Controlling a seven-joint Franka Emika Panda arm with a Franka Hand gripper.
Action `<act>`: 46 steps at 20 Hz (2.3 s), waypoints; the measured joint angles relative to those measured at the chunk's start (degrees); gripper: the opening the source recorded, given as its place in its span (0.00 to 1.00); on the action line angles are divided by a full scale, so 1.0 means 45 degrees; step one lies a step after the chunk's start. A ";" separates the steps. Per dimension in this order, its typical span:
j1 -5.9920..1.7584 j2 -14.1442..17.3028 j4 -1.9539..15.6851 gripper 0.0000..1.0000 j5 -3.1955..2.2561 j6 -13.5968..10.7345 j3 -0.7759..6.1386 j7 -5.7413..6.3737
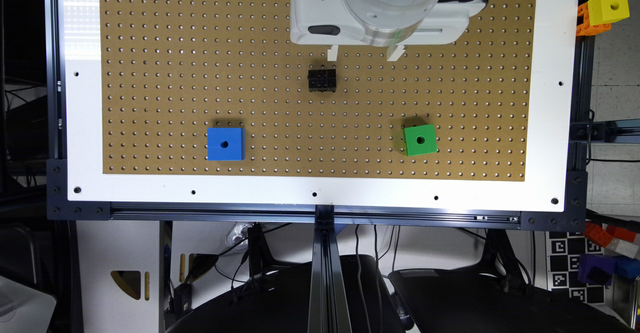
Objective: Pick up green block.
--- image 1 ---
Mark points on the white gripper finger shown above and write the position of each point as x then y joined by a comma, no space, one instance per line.
394,52
332,53

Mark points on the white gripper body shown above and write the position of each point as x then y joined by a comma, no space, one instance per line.
381,23

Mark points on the green block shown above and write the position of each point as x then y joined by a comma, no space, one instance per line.
420,140

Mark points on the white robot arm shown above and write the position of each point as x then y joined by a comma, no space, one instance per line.
392,24

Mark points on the black block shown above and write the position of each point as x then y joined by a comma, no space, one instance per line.
322,80

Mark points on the blue block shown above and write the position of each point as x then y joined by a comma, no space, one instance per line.
225,144

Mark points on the orange block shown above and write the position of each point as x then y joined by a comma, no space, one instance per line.
585,23

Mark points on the yellow block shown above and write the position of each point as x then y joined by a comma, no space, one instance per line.
607,11

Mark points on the brown pegboard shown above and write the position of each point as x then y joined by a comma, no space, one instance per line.
171,69

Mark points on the black chair left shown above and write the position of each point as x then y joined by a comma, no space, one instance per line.
283,305

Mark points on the black chair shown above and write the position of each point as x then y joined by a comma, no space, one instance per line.
458,302
283,305

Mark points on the black white marker board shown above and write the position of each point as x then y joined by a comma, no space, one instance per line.
563,255

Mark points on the black chair right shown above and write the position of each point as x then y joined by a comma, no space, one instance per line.
458,302

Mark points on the white cabinet panel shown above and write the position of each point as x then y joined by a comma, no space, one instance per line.
121,277

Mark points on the pile of coloured blocks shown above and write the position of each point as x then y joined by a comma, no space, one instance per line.
620,257

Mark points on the black aluminium table frame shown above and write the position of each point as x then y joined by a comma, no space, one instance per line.
552,198

